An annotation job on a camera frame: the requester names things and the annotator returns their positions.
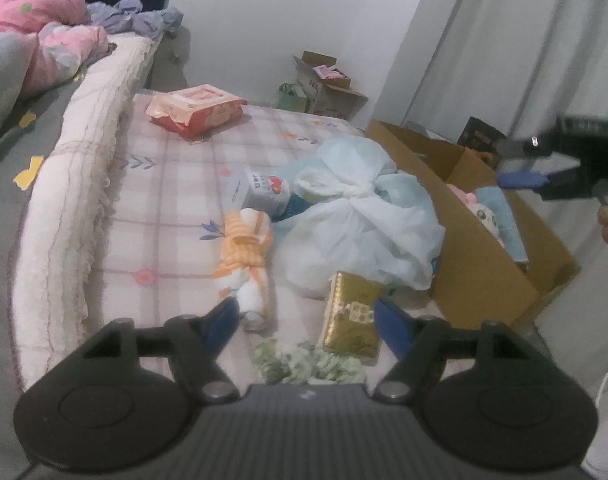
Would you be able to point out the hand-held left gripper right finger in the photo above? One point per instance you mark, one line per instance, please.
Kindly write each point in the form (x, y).
(391, 325)

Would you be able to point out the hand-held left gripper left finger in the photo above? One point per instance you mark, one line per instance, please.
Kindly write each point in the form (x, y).
(221, 320)

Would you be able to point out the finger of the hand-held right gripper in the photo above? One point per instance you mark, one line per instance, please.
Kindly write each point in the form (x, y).
(526, 144)
(521, 179)

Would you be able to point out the gold foil packet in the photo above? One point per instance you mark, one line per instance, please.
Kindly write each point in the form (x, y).
(351, 320)

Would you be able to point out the light blue towel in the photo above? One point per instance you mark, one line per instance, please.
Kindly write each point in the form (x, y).
(508, 225)

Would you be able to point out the pink plush toy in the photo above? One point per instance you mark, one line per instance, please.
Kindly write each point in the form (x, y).
(483, 212)

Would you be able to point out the orange striped knotted towel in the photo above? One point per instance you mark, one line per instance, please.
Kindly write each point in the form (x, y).
(244, 250)

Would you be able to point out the green floral cloth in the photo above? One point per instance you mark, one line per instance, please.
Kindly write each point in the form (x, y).
(309, 365)

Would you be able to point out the brown cardboard box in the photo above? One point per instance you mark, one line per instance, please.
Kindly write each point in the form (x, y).
(473, 270)

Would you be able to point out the blue white wipes pack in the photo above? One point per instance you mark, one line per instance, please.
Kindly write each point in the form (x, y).
(291, 207)

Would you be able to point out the dark box near curtain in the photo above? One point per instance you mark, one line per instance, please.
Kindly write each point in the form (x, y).
(476, 132)

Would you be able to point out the white plastic bag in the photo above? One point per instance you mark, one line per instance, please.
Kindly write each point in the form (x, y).
(354, 225)

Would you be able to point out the white curtain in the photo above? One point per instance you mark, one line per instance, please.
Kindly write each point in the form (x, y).
(508, 35)

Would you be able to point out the checked floral bed sheet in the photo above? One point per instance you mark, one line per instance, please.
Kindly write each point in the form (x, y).
(174, 200)

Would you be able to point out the small white box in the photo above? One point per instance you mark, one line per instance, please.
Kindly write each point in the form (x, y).
(259, 190)

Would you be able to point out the white fluffy blanket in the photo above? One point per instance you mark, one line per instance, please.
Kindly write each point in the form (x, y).
(69, 200)

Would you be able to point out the small open carton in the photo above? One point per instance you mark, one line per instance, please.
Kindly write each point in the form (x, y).
(334, 102)

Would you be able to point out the pink packets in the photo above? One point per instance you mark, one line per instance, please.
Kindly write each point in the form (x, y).
(329, 72)

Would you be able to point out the red wet wipes pack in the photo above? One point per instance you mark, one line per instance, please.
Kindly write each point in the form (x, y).
(199, 110)

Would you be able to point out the white round object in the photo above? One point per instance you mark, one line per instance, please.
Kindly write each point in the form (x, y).
(603, 410)

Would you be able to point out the grey sheet with yellow print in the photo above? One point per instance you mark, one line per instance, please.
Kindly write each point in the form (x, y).
(4, 240)

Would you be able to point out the green paper box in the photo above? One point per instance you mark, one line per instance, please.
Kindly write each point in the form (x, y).
(289, 95)

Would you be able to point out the purple crumpled cloth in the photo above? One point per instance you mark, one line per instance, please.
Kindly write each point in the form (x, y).
(134, 20)

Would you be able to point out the pink printed quilt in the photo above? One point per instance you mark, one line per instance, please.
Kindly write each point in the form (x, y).
(24, 5)

